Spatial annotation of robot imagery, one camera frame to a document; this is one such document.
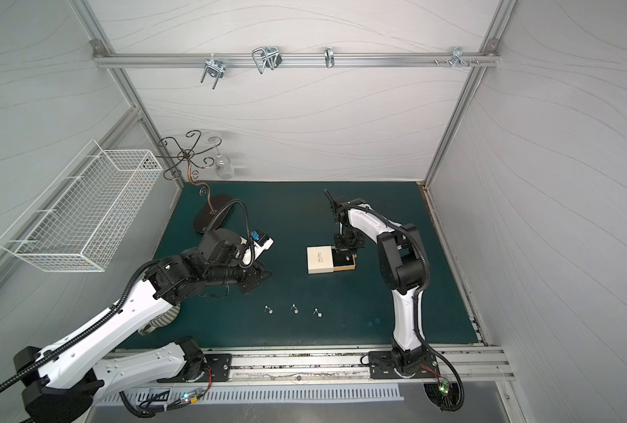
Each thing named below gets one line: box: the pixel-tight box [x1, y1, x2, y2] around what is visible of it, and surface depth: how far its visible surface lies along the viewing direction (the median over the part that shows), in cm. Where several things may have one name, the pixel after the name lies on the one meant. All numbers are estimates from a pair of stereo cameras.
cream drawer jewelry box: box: [306, 244, 357, 275], surface depth 95 cm
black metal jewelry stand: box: [155, 130, 232, 232], surface depth 92 cm
